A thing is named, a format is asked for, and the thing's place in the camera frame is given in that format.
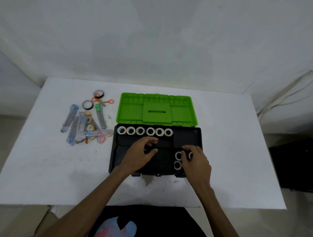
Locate person's left hand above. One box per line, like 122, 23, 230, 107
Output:
118, 136, 159, 175

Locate person's black clothing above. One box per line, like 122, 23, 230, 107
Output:
88, 205, 207, 237

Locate black toolbox with green lid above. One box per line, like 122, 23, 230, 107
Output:
109, 92, 203, 178

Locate person's right hand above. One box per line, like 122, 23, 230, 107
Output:
181, 145, 212, 193

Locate brown cardboard piece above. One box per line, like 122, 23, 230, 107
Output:
32, 210, 59, 237

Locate person's left forearm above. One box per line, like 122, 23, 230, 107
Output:
40, 167, 130, 237

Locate person's right forearm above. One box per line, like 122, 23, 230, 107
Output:
194, 185, 239, 237

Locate black toolbox tray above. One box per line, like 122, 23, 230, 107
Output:
110, 125, 202, 175

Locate white wall cable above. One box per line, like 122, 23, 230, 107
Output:
257, 69, 313, 118

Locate blue knife package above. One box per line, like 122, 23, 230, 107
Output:
60, 104, 79, 133
66, 116, 80, 146

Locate orange handled scissors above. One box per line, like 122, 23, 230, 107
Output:
91, 96, 115, 107

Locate pile of small tape rolls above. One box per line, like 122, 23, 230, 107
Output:
86, 117, 114, 142

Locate green utility knife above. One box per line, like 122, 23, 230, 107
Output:
95, 103, 107, 130

